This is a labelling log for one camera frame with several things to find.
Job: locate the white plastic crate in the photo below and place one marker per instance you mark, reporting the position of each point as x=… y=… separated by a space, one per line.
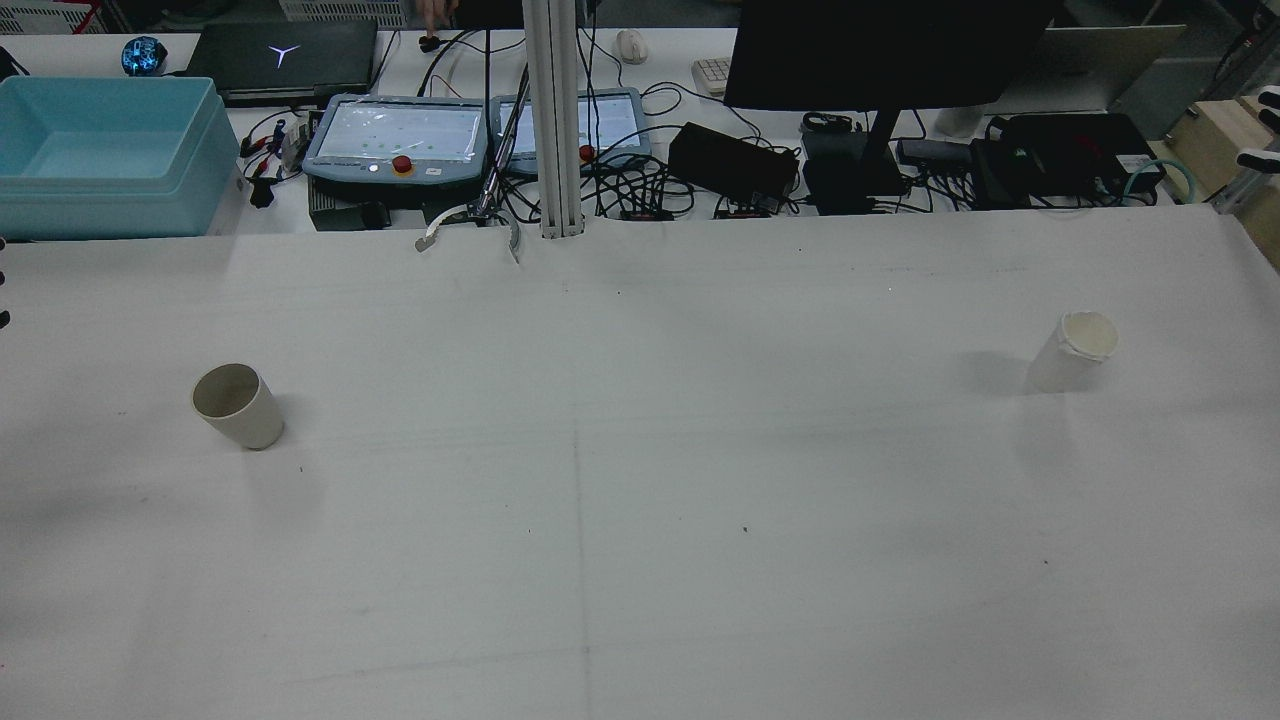
x=345 y=10

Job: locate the aluminium frame rail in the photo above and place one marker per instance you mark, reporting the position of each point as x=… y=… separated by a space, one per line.
x=1245 y=185

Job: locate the grey usb hub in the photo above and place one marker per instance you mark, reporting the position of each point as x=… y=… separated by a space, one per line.
x=935 y=152

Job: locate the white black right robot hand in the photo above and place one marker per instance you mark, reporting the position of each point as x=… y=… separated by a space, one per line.
x=1270 y=97

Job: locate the grey teach pendant red button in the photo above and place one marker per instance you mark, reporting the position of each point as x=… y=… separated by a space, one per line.
x=395 y=130
x=612 y=120

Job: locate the beige paper cup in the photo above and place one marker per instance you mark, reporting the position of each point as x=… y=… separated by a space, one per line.
x=245 y=420

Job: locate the black power plug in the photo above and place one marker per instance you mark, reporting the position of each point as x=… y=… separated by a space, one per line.
x=262 y=193

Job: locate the black laptop with white logo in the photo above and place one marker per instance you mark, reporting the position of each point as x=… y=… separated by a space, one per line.
x=300 y=70

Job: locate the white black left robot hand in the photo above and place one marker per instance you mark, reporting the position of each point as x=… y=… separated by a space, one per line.
x=3 y=321

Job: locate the white computer mouse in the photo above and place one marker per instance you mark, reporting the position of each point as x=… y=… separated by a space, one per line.
x=631 y=46

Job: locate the white paper cup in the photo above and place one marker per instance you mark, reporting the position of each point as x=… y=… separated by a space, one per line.
x=1065 y=365

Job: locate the aluminium profile post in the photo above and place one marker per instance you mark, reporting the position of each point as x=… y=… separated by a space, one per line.
x=553 y=120

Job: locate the light blue plastic bin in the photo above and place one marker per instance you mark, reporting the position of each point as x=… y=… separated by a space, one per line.
x=110 y=200

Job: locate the white table cover sheet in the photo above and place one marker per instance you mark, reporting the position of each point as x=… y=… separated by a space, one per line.
x=640 y=600

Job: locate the black power adapter brick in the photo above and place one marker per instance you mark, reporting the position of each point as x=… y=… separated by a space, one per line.
x=725 y=160

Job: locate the small black adapter red label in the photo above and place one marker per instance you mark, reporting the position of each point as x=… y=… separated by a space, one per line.
x=645 y=214
x=740 y=212

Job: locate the brown cardboard box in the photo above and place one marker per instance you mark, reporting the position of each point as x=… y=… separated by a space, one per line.
x=1225 y=140

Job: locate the white keyboard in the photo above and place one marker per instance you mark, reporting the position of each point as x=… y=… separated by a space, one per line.
x=712 y=76

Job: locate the black flat electronics box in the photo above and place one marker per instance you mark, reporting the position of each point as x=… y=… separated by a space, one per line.
x=1070 y=150

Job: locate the silver laptop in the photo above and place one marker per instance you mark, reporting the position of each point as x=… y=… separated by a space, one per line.
x=1090 y=70

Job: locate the black monitor with stand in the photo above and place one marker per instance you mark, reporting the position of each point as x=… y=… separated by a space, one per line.
x=880 y=50

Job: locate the red black clip leads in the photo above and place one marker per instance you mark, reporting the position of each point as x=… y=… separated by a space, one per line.
x=265 y=150

